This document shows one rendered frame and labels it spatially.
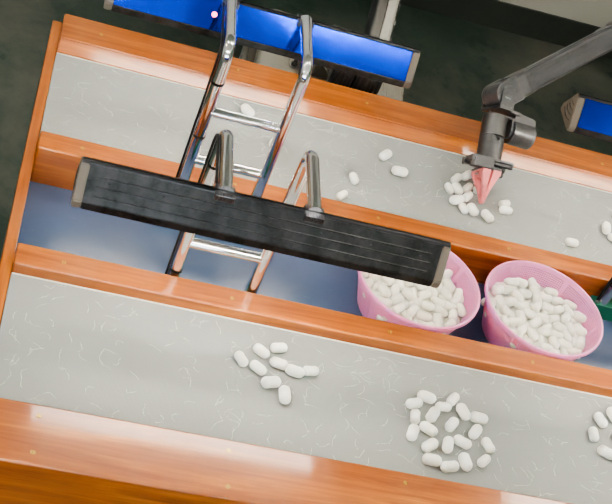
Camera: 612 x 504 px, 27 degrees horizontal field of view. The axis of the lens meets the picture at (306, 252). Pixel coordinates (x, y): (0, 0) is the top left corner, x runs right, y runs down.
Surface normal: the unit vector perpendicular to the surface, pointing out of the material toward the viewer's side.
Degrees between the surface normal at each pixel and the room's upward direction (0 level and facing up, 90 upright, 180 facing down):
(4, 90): 0
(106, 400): 0
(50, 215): 0
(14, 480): 90
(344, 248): 58
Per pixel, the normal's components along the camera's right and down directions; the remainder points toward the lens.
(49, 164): 0.03, 0.69
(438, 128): 0.32, -0.69
